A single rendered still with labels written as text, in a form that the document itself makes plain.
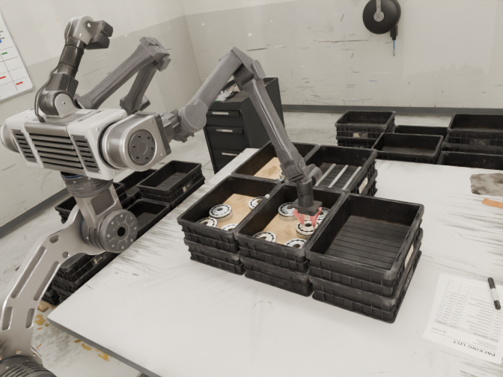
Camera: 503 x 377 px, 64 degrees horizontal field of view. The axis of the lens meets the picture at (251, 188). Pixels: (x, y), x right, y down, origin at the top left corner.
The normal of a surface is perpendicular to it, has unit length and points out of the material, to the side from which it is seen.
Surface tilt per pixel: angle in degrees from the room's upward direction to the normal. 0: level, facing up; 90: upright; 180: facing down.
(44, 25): 90
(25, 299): 90
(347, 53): 90
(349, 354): 0
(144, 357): 0
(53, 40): 90
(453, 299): 0
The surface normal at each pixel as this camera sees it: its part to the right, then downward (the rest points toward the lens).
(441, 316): -0.18, -0.85
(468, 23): -0.51, 0.51
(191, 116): 0.66, -0.28
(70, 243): 0.84, 0.13
